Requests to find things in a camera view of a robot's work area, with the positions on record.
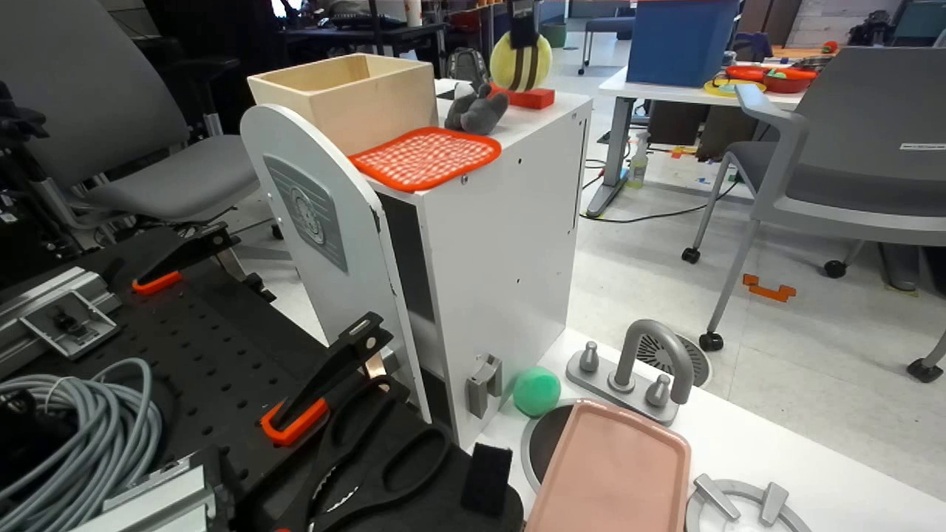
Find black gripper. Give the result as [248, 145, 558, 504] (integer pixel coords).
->
[507, 0, 544, 95]

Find light wooden box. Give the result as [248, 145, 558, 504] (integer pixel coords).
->
[245, 49, 440, 158]

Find white toy kitchen cabinet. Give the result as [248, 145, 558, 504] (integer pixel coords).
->
[238, 89, 597, 455]

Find grey toy faucet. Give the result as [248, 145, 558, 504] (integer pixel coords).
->
[564, 316, 714, 429]

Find white toy stove counter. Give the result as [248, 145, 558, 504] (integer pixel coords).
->
[471, 327, 946, 532]

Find grey toy burner grate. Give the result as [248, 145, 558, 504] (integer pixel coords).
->
[683, 470, 816, 532]

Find orange rectangular block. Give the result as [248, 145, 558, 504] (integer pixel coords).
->
[489, 84, 558, 111]

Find orange checkered plastic tray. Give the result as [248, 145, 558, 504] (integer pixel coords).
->
[349, 124, 507, 194]

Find white office table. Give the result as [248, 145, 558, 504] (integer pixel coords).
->
[581, 67, 823, 222]

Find clear spray bottle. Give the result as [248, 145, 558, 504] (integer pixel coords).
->
[623, 130, 657, 192]

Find blue storage bin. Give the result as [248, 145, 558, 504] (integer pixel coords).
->
[626, 0, 745, 89]

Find red tray with items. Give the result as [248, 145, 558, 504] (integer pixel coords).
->
[725, 58, 823, 96]

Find green ball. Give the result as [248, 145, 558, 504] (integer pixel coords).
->
[511, 367, 564, 420]

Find grey office chair with armrest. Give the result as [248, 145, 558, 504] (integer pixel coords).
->
[681, 43, 946, 384]

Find pink plastic tray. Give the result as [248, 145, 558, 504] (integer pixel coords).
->
[524, 395, 696, 532]

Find black foam block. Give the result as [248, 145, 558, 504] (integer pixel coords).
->
[459, 440, 516, 519]

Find black perforated board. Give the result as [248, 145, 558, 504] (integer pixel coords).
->
[0, 223, 527, 532]

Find black clamp orange handle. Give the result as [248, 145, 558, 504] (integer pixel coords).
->
[131, 222, 242, 301]
[257, 309, 396, 448]

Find black handled pliers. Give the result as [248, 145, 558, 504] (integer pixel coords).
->
[300, 377, 456, 532]

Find aluminium extrusion rail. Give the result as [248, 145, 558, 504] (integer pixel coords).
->
[0, 262, 122, 380]

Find grey cable bundle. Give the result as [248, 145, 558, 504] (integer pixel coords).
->
[0, 353, 167, 532]

